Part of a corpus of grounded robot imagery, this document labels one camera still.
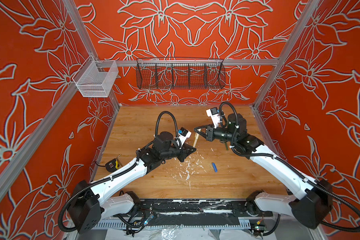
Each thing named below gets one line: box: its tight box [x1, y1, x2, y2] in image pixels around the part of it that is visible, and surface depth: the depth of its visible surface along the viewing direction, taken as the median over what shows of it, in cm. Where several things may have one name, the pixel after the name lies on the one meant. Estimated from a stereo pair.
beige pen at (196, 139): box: [193, 132, 200, 148], surface depth 70 cm
